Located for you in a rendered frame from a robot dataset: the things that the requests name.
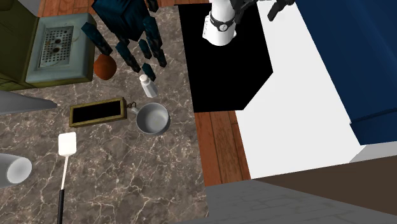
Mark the brown round vase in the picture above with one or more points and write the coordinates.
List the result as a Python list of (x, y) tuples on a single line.
[(104, 66)]

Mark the white salt shaker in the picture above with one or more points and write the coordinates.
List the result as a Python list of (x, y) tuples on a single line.
[(149, 86)]

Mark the olive green coffee machine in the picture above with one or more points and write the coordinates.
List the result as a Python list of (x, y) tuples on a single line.
[(18, 46)]

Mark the grey mug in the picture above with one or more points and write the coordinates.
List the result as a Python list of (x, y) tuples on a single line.
[(152, 119)]

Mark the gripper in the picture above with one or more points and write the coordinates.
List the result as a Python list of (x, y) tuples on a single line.
[(245, 7)]

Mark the black robot stand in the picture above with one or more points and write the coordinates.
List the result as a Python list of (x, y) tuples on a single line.
[(223, 74)]

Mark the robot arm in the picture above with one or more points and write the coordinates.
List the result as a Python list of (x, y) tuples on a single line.
[(218, 31)]

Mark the olive framed black board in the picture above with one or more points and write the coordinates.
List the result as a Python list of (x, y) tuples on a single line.
[(96, 112)]

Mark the dark blue knife block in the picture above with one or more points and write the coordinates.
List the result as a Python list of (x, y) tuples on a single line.
[(124, 18)]

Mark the white grey cup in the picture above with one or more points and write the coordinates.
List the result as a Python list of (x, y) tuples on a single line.
[(15, 170)]

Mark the dark blue cabinet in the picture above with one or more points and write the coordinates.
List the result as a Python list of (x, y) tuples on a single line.
[(350, 62)]

